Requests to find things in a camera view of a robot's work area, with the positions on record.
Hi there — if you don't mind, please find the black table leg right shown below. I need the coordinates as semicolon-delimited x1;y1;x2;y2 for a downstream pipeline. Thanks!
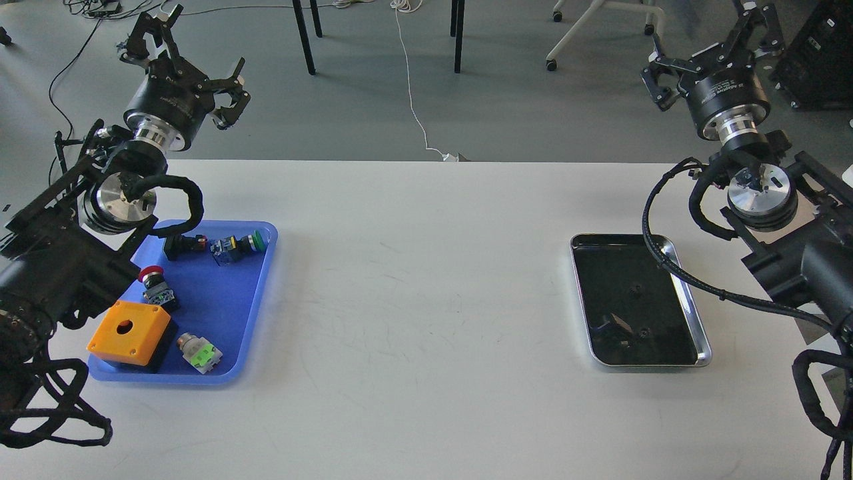
450;0;466;74

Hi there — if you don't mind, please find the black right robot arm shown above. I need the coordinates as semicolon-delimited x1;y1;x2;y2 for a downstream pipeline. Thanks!
642;1;852;479

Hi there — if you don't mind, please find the green push button switch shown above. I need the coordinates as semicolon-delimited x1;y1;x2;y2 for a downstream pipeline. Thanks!
209;230;267;265

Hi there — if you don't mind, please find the black selector switch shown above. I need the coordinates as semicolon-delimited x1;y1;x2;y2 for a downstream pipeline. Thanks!
163;235;209;261

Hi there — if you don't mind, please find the blue plastic tray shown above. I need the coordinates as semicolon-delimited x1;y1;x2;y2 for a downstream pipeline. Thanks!
87;221;279;385

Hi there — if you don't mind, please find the red mushroom push button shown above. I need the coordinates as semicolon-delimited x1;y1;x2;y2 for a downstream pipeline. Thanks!
138;265;180;313

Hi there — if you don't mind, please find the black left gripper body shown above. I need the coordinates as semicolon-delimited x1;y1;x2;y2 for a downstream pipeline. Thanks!
124;57;215;151

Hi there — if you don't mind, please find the black table leg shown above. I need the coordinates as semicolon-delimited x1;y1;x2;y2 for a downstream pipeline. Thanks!
290;0;323;76
450;0;466;74

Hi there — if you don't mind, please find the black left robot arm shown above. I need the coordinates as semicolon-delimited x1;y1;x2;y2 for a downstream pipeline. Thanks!
1;4;251;449

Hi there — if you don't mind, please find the black equipment case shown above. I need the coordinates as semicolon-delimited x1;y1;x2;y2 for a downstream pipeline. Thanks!
770;1;852;111

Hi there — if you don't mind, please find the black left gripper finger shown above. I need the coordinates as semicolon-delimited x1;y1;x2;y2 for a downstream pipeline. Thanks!
197;57;251;130
119;5;183;69

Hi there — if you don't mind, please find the silver metal tray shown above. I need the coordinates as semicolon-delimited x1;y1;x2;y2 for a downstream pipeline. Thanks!
570;233;712;368

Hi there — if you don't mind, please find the white power cable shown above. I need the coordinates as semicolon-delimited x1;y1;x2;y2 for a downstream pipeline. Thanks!
389;0;460;162

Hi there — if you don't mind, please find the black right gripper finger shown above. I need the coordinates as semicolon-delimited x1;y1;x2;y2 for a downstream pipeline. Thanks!
727;1;786;65
642;45;722;111

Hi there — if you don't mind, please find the orange button enclosure box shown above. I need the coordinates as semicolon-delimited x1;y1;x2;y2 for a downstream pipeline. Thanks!
87;301;179;373

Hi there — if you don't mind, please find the black table leg left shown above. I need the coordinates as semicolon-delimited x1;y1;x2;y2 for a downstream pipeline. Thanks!
290;0;323;76

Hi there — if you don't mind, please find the green white switch module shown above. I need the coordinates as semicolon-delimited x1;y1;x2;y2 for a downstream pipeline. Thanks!
176;332;223;374

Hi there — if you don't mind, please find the white rolling chair base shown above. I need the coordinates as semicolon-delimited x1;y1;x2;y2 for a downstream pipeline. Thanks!
543;1;669;72

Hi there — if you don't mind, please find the black floor cable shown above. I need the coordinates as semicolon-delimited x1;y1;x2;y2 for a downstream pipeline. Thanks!
48;0;167;161

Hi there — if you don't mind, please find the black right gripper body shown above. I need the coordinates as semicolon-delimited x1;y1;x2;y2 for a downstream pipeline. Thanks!
684;66;771;153

